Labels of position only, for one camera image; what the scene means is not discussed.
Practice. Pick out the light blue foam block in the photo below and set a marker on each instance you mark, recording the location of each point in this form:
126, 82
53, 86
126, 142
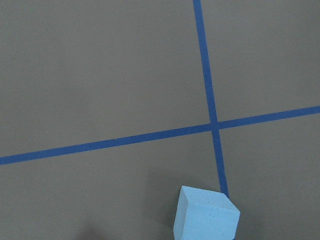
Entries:
204, 215

